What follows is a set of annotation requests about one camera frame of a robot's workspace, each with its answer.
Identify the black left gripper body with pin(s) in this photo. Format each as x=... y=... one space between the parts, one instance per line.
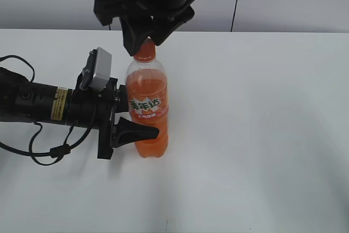
x=92 y=109

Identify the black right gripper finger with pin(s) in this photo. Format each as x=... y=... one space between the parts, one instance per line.
x=163 y=27
x=135 y=30

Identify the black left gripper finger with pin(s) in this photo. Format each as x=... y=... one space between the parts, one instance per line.
x=126 y=132
x=122 y=99

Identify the orange bottle cap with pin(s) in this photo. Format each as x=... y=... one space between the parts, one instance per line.
x=147 y=51

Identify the orange Mirinda soda bottle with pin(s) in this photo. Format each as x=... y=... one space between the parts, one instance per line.
x=148 y=99

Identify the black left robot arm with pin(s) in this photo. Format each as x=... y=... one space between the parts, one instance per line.
x=28 y=102

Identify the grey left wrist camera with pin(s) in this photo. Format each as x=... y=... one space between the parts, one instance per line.
x=97 y=71

